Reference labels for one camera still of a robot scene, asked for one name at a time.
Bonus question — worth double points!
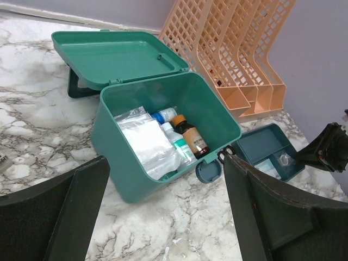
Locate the white bottle green label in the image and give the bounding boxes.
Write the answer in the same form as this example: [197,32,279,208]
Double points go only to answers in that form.
[161,122,197,171]

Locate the white bottle blue label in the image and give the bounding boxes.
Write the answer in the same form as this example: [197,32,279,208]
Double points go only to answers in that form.
[150,107,178,125]

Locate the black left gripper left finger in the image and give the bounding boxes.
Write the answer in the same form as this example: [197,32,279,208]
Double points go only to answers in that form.
[1,156,110,260]

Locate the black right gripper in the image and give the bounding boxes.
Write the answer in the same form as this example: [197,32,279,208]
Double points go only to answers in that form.
[295,109,347,173]

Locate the amber bottle orange label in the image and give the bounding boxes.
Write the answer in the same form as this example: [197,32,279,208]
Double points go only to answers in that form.
[171,114,210,159]

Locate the dark teal divided tray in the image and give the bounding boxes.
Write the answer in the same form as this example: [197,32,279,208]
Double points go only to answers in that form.
[232,123,305,182]

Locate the orange plastic file organizer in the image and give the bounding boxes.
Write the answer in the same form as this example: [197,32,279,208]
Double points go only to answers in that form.
[159,0,295,122]

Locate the tape roll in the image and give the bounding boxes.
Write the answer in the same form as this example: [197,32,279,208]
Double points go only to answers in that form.
[274,150,296,167]

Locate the light blue mask packet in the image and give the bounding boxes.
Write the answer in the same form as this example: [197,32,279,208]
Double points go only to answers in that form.
[255,159,281,179]

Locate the green plastic medicine box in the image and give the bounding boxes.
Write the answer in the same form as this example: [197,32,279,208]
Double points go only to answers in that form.
[52,31,241,203]

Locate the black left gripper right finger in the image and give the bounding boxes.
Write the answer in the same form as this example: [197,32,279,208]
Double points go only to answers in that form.
[223,155,347,260]

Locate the white gauze pad packet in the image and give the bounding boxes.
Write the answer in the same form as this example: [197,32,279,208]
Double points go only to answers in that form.
[115,107,181,180]

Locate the black handled scissors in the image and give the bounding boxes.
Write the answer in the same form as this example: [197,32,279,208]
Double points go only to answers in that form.
[217,145,235,164]

